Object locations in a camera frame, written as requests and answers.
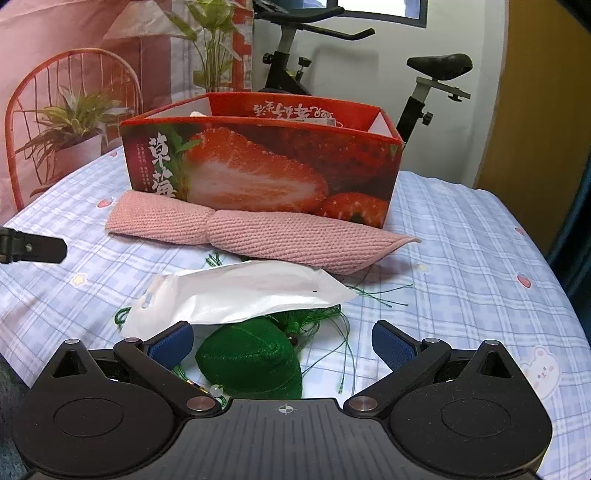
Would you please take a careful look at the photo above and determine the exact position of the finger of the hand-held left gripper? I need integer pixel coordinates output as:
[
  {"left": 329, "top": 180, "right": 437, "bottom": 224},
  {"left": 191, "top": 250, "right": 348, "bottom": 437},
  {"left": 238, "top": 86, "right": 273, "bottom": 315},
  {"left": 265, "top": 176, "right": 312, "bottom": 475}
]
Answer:
[{"left": 0, "top": 225, "right": 68, "bottom": 265}]

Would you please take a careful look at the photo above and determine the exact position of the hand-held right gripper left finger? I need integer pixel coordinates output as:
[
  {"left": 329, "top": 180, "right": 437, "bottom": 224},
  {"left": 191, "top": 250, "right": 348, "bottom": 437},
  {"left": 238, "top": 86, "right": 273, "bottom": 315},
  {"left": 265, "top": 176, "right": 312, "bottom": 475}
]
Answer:
[{"left": 50, "top": 320, "right": 223, "bottom": 419}]

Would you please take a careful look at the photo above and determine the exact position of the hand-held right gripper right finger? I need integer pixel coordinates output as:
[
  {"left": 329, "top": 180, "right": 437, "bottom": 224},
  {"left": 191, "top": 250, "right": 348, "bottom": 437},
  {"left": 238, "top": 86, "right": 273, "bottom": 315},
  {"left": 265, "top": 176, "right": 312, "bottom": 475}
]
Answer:
[{"left": 343, "top": 320, "right": 521, "bottom": 419}]

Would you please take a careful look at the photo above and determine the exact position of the green tasselled sachet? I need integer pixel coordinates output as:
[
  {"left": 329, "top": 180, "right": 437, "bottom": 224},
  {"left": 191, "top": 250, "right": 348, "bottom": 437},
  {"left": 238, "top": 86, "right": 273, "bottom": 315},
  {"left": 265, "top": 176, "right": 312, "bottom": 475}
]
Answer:
[{"left": 113, "top": 251, "right": 415, "bottom": 409}]

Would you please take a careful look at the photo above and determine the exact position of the white plastic packet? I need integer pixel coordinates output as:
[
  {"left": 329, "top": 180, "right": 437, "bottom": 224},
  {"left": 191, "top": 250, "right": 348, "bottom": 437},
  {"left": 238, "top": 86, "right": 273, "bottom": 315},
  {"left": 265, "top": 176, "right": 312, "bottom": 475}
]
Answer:
[{"left": 119, "top": 260, "right": 359, "bottom": 339}]

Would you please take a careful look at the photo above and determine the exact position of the pink knitted towel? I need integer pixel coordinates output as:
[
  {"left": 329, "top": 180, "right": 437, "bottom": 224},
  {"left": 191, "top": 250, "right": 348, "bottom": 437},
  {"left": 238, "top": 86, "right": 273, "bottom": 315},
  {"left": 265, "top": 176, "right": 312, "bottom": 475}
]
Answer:
[{"left": 105, "top": 190, "right": 422, "bottom": 277}]

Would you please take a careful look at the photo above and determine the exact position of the red strawberry cardboard box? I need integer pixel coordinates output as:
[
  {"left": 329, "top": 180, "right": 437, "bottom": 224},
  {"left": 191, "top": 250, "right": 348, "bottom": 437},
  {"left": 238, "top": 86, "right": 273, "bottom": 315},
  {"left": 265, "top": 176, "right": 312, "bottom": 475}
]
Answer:
[{"left": 119, "top": 92, "right": 406, "bottom": 230}]

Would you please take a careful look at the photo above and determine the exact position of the blue curtain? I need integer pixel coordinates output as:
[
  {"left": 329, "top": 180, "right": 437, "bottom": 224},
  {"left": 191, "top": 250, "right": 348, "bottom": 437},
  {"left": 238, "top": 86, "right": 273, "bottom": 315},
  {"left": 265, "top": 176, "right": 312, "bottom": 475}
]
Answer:
[{"left": 544, "top": 152, "right": 591, "bottom": 326}]

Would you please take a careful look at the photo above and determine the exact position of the wooden door panel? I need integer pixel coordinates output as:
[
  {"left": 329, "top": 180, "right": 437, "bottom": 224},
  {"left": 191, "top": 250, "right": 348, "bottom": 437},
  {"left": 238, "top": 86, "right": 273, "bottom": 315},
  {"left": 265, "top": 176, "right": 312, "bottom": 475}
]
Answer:
[{"left": 475, "top": 0, "right": 591, "bottom": 256}]

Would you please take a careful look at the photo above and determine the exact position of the black exercise bike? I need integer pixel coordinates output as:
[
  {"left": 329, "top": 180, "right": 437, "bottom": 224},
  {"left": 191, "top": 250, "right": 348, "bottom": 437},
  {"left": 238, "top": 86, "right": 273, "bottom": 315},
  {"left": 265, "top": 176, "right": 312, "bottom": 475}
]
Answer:
[{"left": 252, "top": 0, "right": 475, "bottom": 145}]

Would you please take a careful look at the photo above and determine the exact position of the dark framed window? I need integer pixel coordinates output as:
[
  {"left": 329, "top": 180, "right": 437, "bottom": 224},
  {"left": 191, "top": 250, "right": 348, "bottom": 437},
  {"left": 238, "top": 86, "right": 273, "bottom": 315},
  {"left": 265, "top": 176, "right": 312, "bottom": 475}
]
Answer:
[{"left": 325, "top": 0, "right": 428, "bottom": 29}]

